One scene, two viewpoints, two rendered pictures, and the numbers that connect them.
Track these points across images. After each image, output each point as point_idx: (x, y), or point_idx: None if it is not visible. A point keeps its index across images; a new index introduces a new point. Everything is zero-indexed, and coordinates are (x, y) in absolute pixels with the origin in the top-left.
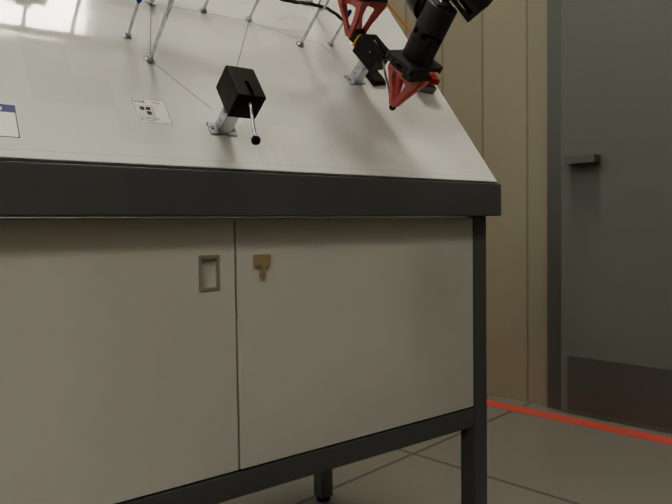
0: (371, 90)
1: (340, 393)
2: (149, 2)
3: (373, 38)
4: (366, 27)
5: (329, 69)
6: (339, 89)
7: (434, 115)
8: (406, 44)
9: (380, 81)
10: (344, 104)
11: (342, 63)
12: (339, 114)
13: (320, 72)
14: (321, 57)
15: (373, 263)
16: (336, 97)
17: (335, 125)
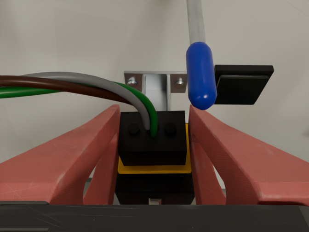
0: (185, 103)
1: None
2: None
3: (158, 198)
4: (192, 169)
5: (84, 49)
6: (79, 96)
7: (295, 146)
8: None
9: (231, 103)
10: (70, 119)
11: (162, 33)
12: (43, 130)
13: (40, 56)
14: (78, 5)
15: None
16: (56, 108)
17: (23, 140)
